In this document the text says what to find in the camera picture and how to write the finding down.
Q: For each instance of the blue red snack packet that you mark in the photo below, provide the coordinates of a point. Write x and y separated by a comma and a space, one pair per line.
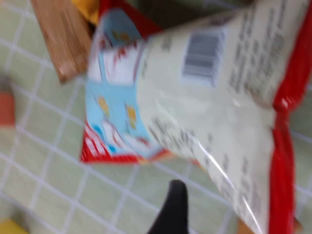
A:
61, 170

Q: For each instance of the orange cube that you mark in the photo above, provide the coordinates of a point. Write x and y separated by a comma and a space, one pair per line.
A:
6, 109

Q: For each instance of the red shrimp snack bag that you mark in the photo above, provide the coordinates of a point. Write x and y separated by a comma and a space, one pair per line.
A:
195, 97

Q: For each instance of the small yellow snack packet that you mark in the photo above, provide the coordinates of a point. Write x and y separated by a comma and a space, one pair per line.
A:
85, 9

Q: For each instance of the yellow block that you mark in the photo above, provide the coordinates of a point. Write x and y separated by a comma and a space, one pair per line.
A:
9, 228

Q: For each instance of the brown flat snack packet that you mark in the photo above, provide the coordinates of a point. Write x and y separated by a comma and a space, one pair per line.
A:
63, 41

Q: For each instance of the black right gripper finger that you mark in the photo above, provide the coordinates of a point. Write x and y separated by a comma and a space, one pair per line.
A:
173, 212

